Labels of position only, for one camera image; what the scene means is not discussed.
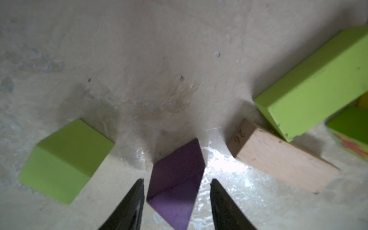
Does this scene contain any long natural wood brick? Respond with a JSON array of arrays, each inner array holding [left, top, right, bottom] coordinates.
[[227, 119, 341, 194]]

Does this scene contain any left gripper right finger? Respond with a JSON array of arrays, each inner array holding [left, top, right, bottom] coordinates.
[[210, 179, 256, 230]]

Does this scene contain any lime green brick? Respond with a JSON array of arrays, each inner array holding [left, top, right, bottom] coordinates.
[[255, 25, 368, 142]]

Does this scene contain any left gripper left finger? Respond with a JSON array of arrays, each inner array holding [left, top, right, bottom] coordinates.
[[99, 178, 145, 230]]

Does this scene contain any purple triangular prism block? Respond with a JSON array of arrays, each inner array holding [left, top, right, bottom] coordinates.
[[147, 139, 206, 230]]

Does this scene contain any lime green cube left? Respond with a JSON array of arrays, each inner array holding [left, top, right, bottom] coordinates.
[[19, 119, 114, 205]]

